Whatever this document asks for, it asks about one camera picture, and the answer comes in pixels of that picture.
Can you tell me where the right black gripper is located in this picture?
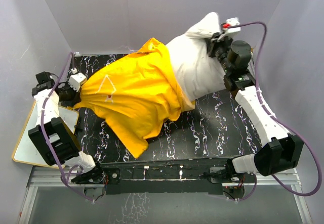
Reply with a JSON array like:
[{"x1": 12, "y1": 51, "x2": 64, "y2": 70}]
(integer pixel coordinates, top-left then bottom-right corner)
[{"x1": 208, "y1": 32, "x2": 235, "y2": 74}]

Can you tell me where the white pillow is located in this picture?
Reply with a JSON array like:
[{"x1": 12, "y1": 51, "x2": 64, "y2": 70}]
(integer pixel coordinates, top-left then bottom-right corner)
[{"x1": 166, "y1": 12, "x2": 225, "y2": 101}]

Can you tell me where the yellow Pikachu pillowcase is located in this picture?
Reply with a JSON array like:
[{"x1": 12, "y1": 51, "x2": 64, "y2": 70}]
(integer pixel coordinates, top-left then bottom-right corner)
[{"x1": 73, "y1": 38, "x2": 195, "y2": 159}]

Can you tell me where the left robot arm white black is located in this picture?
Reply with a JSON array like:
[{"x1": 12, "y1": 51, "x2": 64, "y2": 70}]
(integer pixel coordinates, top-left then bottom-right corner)
[{"x1": 28, "y1": 69, "x2": 105, "y2": 184}]

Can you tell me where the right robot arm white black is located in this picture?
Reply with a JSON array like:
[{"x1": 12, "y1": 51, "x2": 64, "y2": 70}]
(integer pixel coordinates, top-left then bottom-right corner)
[{"x1": 206, "y1": 32, "x2": 304, "y2": 182}]

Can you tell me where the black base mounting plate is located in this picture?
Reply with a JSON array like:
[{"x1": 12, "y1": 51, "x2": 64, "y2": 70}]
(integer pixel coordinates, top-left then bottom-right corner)
[{"x1": 73, "y1": 158, "x2": 256, "y2": 197}]

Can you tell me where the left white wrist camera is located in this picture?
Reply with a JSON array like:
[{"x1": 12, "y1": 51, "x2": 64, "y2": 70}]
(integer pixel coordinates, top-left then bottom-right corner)
[{"x1": 68, "y1": 68, "x2": 87, "y2": 92}]

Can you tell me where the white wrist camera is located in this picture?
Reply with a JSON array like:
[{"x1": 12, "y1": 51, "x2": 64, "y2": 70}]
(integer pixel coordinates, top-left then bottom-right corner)
[
  {"x1": 68, "y1": 68, "x2": 87, "y2": 92},
  {"x1": 218, "y1": 17, "x2": 241, "y2": 41}
]

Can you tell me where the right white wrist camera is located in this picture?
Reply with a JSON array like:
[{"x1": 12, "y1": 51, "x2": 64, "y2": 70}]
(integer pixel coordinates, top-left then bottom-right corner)
[{"x1": 218, "y1": 17, "x2": 241, "y2": 41}]

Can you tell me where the small whiteboard wooden frame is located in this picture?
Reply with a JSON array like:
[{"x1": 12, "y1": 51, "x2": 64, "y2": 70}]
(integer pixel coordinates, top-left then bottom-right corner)
[{"x1": 12, "y1": 103, "x2": 79, "y2": 169}]

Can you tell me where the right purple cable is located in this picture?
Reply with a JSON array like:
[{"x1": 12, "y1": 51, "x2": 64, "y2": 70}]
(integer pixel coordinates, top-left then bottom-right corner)
[{"x1": 229, "y1": 21, "x2": 322, "y2": 202}]

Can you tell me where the aluminium extrusion frame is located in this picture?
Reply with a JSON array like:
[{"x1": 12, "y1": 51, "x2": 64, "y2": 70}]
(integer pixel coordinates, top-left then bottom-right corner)
[{"x1": 19, "y1": 48, "x2": 313, "y2": 224}]

